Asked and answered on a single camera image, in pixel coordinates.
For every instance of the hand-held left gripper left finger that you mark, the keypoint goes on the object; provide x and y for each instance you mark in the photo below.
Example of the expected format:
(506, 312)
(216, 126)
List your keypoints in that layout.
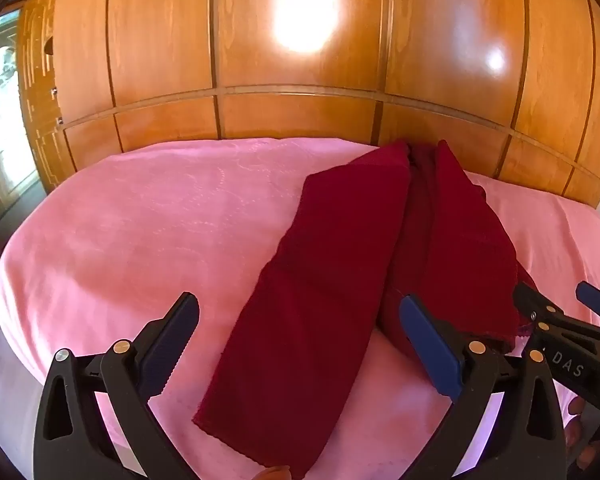
(172, 340)

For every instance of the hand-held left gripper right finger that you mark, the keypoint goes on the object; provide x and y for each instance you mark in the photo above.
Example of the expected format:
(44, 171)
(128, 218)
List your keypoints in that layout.
(430, 345)

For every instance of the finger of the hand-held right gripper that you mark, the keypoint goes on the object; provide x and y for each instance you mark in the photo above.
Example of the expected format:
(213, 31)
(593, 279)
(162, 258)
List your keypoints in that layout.
(597, 300)
(530, 302)

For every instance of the dark red garment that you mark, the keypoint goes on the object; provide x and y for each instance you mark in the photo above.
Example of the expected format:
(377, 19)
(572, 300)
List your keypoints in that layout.
(330, 270)

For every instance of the person's right hand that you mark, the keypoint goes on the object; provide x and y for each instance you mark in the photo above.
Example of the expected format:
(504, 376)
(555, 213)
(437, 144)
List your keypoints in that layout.
(576, 430)

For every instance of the pink bed sheet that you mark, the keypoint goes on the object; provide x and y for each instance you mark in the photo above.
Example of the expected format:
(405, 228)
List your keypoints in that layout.
(145, 240)

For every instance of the inlaid wooden cabinet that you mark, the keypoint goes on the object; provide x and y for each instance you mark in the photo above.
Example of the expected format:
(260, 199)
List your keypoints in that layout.
(37, 95)

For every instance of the bright window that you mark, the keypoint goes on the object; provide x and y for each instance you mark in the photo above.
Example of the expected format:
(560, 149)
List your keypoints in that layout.
(0, 110)

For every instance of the glossy wooden wardrobe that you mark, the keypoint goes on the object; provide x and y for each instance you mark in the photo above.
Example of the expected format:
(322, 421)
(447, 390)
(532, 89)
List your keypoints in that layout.
(300, 50)

